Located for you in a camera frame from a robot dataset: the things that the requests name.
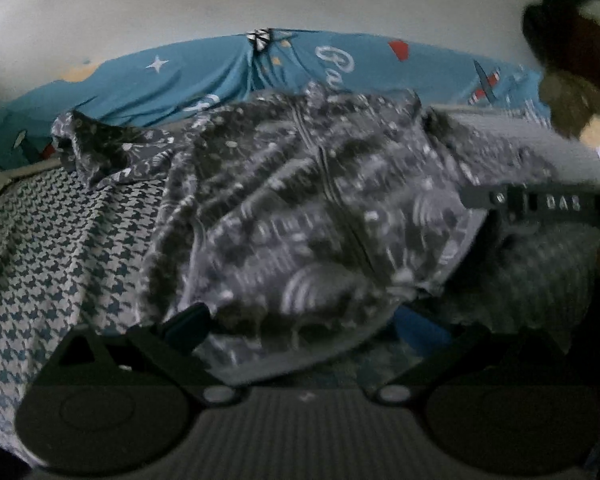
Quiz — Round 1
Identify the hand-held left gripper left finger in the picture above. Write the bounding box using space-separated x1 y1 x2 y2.
55 302 241 407

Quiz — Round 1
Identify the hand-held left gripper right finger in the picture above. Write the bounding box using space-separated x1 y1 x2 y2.
372 307 577 406

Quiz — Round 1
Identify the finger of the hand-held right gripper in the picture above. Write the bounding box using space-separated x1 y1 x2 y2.
459 184 509 212

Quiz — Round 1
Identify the grey patterned fleece garment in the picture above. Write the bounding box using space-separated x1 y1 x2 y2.
50 80 556 386

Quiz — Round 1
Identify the olive brown plush toy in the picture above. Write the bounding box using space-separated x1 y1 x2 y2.
537 67 600 161

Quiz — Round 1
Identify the houndstooth bed mat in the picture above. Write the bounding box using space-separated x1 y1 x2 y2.
0 107 600 441

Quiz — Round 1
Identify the dark plush toy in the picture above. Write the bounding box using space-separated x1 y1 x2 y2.
522 0 600 76

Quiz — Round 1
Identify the blue printed bed sheet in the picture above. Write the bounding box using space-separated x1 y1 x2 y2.
0 30 553 171

